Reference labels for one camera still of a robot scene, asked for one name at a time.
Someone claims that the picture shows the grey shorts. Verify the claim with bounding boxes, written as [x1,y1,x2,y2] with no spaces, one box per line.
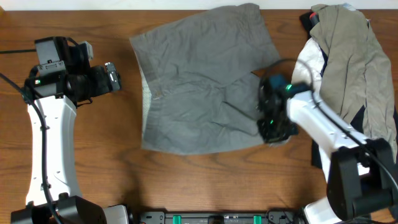
[130,3,279,155]

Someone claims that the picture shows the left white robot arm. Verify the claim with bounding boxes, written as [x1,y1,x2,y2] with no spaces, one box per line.
[11,61,131,223]

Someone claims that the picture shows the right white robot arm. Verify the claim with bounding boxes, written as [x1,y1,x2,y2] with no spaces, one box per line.
[257,75,397,223]

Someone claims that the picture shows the white garment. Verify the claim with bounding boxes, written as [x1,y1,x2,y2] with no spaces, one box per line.
[287,39,368,180]

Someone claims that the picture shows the olive khaki garment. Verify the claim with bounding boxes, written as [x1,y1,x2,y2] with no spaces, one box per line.
[310,4,397,157]

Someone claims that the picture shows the dark navy garment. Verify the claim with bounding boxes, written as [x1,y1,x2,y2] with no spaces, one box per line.
[299,11,397,219]

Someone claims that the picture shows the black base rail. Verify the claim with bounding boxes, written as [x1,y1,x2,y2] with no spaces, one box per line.
[136,210,309,224]

